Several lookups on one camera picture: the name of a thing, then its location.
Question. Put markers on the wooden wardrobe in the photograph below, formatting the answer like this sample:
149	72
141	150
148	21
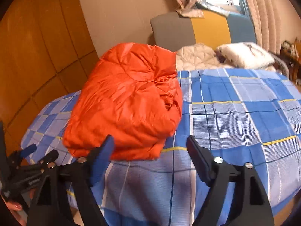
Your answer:
46	52

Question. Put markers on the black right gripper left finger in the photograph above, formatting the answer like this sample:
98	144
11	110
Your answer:
50	204

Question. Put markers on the orange quilted down jacket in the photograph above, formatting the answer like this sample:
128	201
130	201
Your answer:
132	94

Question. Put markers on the pink patterned right curtain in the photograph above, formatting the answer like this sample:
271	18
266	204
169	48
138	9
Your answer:
267	24

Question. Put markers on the person's left hand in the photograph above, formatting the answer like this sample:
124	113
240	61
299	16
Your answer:
16	208

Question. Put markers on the pink patterned left curtain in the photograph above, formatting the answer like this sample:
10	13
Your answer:
195	8

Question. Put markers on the blue plaid bed sheet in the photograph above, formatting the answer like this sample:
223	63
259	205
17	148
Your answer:
238	114

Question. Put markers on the white printed pillow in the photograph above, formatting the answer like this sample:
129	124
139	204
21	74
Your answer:
247	55

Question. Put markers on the grey yellow blue headboard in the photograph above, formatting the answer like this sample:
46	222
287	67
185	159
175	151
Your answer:
172	31

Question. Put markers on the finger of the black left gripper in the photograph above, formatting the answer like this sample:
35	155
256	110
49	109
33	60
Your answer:
48	158
18	155

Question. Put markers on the pink patterned curtain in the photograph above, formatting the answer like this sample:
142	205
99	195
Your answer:
267	24
195	8

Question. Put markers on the cream quilted garment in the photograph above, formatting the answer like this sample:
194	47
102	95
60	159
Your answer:
200	56

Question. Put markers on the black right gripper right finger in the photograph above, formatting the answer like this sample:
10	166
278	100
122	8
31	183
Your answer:
249	203

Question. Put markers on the cluttered wooden desk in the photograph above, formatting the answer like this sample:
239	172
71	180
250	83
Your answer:
290	53

